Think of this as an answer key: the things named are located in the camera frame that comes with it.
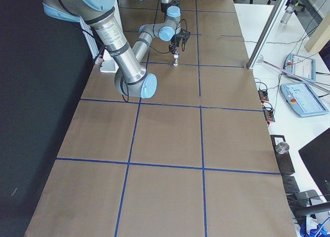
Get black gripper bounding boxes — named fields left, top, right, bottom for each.
left=169, top=35, right=181, bottom=55
left=160, top=3, right=171, bottom=13

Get chrome angle valve fitting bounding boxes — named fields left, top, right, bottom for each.
left=173, top=53, right=179, bottom=60

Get orange black connector block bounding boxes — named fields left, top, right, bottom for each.
left=258, top=90, right=269, bottom=103

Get clear plastic bottle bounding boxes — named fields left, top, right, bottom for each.
left=280, top=0, right=298, bottom=24

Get upper teach pendant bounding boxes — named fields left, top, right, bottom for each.
left=283, top=53, right=316, bottom=82

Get teach pendant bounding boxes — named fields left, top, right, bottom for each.
left=283, top=53, right=316, bottom=82
left=280, top=82, right=329, bottom=117

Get lower teach pendant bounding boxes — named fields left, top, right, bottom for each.
left=280, top=82, right=329, bottom=117

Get thin metal rod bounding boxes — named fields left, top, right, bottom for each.
left=257, top=57, right=330, bottom=93

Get black box stand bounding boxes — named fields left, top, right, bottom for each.
left=270, top=134, right=295, bottom=176

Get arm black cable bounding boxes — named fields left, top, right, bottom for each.
left=122, top=18, right=188, bottom=103

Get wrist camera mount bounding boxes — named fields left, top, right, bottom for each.
left=170, top=0, right=180, bottom=7
left=180, top=29, right=191, bottom=45

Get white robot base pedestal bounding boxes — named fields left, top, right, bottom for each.
left=99, top=0, right=126, bottom=74

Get aluminium frame post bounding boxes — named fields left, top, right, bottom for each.
left=246, top=0, right=287, bottom=70

